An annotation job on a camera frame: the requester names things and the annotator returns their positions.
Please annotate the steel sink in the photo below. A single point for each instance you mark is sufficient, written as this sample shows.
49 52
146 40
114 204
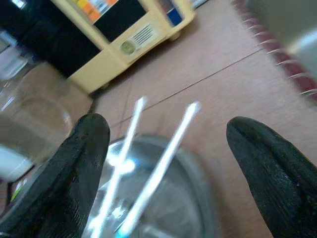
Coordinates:
297 24

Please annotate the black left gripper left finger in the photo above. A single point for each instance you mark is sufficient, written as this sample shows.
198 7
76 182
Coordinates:
62 173

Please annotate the white bottle green band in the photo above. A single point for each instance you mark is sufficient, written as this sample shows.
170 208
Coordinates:
12 166

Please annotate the clear jar brown powder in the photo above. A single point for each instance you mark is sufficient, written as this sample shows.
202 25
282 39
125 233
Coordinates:
37 111

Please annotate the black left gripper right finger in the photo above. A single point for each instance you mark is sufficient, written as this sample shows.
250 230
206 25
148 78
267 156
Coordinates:
272 173

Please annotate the small steel bowl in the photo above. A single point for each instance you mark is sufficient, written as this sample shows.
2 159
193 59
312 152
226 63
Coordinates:
173 198

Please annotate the cream water ionizer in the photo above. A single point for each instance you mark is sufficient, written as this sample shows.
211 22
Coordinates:
119 62

